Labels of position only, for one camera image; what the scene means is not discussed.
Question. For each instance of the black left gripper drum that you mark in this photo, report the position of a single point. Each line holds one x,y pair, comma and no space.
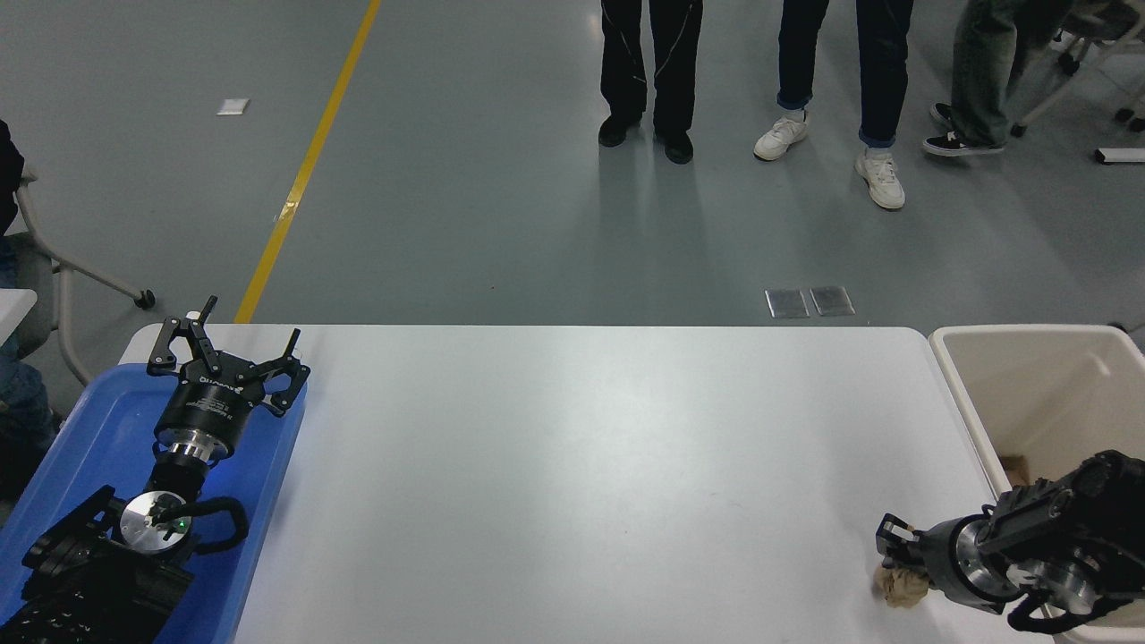
210,402

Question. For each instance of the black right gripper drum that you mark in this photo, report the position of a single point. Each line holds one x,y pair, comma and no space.
939,555

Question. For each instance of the tan paper ball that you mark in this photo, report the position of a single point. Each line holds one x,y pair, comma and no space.
902,588

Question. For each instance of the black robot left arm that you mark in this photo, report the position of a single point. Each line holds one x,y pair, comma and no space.
98,572

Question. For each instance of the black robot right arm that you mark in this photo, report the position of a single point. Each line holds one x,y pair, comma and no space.
1064,537

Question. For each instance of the blue plastic tray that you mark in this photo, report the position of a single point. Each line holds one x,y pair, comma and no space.
80,429

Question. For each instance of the grey chair with castors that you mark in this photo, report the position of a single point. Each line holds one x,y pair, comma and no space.
63,268

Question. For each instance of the seated person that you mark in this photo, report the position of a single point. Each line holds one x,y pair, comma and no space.
18,394

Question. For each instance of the small white side table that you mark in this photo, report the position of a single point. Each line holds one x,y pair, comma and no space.
13,313

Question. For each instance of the large pale plastic bin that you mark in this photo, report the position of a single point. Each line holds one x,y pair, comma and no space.
1029,394

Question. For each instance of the metal floor plate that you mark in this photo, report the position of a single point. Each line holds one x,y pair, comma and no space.
832,300
787,302

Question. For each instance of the white chair leg bar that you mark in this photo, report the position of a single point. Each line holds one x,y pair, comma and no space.
1123,155

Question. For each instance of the person in white shoes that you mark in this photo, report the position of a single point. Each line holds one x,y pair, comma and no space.
881,80

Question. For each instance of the person in black canvas shoes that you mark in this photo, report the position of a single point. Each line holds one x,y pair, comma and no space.
984,72

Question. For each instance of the white swivel chair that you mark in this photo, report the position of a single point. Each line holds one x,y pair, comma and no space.
1087,67

